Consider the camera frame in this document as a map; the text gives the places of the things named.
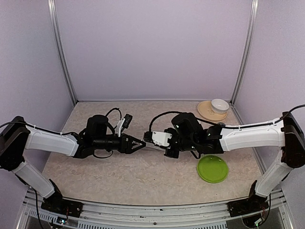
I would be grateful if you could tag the white bowl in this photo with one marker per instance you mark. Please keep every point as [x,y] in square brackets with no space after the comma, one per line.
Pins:
[219,106]

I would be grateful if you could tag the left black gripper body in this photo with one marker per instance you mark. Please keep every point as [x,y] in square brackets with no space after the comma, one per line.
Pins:
[117,147]

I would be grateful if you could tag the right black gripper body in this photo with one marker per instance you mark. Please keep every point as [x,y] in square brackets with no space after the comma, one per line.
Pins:
[174,154]

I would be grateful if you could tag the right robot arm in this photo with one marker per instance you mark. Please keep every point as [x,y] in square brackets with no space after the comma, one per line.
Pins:
[188,135]

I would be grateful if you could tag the right aluminium frame post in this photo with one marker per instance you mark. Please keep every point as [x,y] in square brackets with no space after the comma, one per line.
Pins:
[246,51]

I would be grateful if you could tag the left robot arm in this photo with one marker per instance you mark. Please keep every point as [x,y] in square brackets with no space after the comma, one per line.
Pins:
[98,134]

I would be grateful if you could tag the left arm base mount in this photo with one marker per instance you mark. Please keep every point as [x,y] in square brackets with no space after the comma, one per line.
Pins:
[57,204]

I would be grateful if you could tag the green plate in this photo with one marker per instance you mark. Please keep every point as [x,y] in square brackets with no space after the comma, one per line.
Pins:
[212,169]

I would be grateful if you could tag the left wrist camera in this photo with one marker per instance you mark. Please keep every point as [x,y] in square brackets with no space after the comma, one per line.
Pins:
[123,124]

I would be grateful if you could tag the clear plastic pill organizer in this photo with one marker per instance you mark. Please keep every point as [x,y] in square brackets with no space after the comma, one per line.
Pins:
[155,147]

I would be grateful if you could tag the round wooden plate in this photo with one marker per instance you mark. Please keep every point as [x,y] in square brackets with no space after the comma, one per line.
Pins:
[205,110]

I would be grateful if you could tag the left aluminium frame post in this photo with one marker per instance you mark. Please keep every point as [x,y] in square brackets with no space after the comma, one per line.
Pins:
[60,51]

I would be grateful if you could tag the orange pill bottle grey cap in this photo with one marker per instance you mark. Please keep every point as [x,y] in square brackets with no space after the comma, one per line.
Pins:
[221,123]

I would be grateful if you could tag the aluminium frame post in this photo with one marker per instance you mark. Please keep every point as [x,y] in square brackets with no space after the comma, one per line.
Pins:
[60,51]
[246,51]

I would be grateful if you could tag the front aluminium rail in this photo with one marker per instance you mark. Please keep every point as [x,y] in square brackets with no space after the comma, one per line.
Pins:
[97,215]

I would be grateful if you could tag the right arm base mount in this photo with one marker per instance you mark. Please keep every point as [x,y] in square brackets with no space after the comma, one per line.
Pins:
[252,203]

